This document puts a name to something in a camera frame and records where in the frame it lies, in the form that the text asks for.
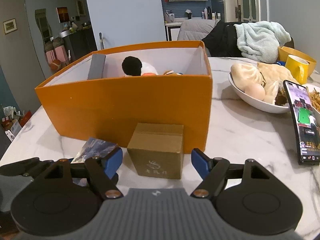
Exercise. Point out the illustrated card box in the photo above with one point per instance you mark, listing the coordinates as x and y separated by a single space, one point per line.
92 149

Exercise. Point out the dark grey gift box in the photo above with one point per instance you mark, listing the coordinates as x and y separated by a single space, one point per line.
97 66

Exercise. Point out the orange cardboard storage box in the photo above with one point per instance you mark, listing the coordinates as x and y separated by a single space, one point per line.
110 108

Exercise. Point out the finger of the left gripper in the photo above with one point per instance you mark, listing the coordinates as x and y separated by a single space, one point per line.
32 167

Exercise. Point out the black jacket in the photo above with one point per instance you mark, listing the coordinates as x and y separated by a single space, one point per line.
222 40

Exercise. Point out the small framed picture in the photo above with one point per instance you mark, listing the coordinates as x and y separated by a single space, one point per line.
9 26

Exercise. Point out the gold cardboard small box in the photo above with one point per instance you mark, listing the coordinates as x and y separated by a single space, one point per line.
156 150

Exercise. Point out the grey puffer jacket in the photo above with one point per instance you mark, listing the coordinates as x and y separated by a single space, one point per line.
196 29

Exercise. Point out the yellow mug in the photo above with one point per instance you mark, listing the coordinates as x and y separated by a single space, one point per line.
298 68

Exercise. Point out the basketball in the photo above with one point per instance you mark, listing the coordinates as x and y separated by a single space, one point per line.
55 65

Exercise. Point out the yellow bowl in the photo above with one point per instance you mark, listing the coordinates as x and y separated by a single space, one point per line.
284 52

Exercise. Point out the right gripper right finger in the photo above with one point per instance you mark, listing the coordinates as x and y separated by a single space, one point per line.
213 173

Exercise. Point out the white bowl of buns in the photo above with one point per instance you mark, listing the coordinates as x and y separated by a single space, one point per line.
261 86

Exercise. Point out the white panda plush toy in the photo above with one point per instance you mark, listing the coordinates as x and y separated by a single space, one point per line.
132 66

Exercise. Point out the black smartphone lit screen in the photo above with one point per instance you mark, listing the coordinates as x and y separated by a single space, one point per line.
304 122

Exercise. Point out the light blue fleece blanket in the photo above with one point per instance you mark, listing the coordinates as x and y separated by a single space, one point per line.
260 41

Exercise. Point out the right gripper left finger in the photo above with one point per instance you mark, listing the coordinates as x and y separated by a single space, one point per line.
101 171

